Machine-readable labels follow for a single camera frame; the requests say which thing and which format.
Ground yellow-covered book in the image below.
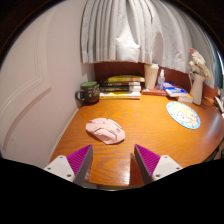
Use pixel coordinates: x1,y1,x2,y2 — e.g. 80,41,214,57
106,75,146,84

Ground clear spray bottle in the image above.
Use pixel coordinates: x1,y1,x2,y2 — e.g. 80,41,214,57
156,69,166,92

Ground cream ceramic vase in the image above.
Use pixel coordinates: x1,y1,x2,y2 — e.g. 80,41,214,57
188,72,206,106

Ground red-brown book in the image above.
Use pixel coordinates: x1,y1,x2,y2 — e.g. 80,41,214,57
141,87,168,97

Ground orange-covered book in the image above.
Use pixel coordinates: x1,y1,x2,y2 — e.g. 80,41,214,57
176,94,194,103

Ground round cartoon-print mouse pad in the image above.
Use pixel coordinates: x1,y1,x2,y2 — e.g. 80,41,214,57
166,101,202,130

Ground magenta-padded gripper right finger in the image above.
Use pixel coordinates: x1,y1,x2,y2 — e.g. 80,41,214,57
133,143,184,186

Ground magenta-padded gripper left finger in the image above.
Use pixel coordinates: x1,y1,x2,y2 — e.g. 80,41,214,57
43,143,94,187

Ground white pleated curtain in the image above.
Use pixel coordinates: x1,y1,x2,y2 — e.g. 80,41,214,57
79,0,218,79

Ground cream tumbler with lid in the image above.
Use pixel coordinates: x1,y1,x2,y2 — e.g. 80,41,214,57
143,63,160,90

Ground pink computer mouse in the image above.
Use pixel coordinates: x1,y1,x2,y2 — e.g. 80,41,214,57
85,117,126,145

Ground dark glass window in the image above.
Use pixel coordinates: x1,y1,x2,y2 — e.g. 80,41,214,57
214,49,224,89

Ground black-covered book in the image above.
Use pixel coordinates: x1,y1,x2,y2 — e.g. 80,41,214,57
99,81,142,88
99,85,143,94

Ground white flat device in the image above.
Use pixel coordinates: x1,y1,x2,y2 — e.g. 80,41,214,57
213,95,224,114

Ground dark mug with green rim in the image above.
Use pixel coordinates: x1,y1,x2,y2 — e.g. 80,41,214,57
74,81,101,105

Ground white flower bouquet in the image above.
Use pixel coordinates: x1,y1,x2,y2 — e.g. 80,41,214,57
188,47,213,80

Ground blue-covered book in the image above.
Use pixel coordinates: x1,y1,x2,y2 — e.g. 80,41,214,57
163,81,189,98

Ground yellow-spined white book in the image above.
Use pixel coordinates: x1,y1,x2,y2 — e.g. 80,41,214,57
99,91,142,100

